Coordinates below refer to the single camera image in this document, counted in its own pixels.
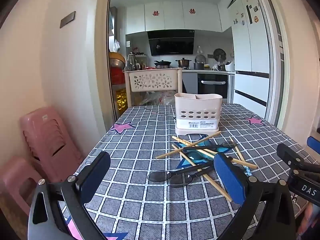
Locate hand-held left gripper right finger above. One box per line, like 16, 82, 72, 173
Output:
214, 152, 297, 240

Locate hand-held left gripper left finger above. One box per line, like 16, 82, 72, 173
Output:
27, 151, 111, 240

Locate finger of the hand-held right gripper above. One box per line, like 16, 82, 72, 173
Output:
276, 143, 320, 178
307, 136, 320, 153

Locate dark translucent plastic spoon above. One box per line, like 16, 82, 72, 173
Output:
184, 151, 218, 163
167, 166, 217, 188
147, 162, 215, 183
182, 141, 237, 153

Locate beige plastic utensil holder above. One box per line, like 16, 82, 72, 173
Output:
174, 93, 223, 136

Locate grey checked star tablecloth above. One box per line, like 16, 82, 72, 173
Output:
57, 103, 317, 240

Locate stack of pink plastic stools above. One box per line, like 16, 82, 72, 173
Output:
19, 106, 85, 183

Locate pink plastic stool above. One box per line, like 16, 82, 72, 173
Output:
0, 156, 43, 216

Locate black built-in oven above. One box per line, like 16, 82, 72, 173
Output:
197, 73, 229, 100

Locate crumpled plastic bags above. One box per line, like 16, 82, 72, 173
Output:
139, 91, 176, 107

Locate red container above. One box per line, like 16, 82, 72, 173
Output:
110, 67, 126, 86

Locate white refrigerator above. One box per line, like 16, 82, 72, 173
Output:
231, 0, 271, 119

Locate beige perforated basket rack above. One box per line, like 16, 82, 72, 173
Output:
124, 68, 183, 108

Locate round hanging strainer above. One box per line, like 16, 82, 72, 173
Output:
213, 48, 227, 61

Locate orange metal basin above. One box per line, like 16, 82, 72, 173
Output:
109, 52, 126, 68

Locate steel pot with lid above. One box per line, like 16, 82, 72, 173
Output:
175, 57, 193, 69

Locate black wok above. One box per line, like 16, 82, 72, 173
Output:
153, 60, 173, 69

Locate black range hood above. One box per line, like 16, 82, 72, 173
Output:
147, 30, 195, 56

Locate white upper kitchen cabinets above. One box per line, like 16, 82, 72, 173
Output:
125, 1, 223, 36

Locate white sliding door frame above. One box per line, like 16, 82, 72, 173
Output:
251, 0, 291, 131

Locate grey wall switch panel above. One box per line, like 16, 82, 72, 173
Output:
60, 11, 76, 29

